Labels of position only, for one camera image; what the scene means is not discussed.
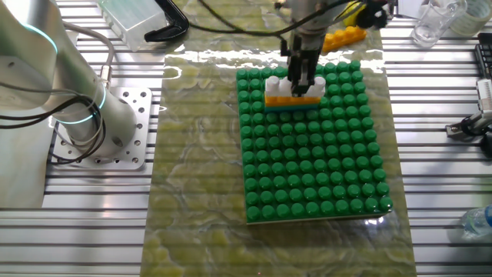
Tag clear tape roll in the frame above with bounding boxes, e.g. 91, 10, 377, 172
449, 0, 492, 38

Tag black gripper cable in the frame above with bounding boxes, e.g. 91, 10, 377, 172
188, 0, 389, 39

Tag black base cables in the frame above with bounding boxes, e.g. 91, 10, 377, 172
0, 80, 108, 166

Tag black keyboard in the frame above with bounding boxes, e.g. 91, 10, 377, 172
474, 32, 492, 80

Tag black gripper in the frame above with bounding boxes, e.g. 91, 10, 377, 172
279, 30, 324, 97

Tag grey base cable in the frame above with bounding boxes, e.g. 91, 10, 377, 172
61, 21, 116, 90

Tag clear water bottle blue cap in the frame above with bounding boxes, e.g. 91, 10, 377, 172
460, 204, 492, 239

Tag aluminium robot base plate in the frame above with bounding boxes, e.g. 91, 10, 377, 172
49, 86, 154, 171

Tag lime yellow square block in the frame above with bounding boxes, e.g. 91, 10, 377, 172
343, 2, 366, 28

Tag clear glass cup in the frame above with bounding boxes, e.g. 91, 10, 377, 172
411, 0, 468, 49

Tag white four-stud block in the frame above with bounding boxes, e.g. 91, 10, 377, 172
264, 75, 327, 98

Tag translucent plastic box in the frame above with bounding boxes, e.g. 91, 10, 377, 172
95, 0, 168, 53

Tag teal four-stud block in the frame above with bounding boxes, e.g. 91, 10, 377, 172
264, 102, 322, 114

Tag green marble pattern mat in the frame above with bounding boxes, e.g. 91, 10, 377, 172
140, 0, 418, 277

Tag green studded baseplate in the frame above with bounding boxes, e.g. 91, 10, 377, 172
235, 59, 394, 225

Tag yellow-orange four-stud block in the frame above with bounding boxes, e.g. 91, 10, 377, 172
264, 94, 322, 108
321, 25, 368, 53

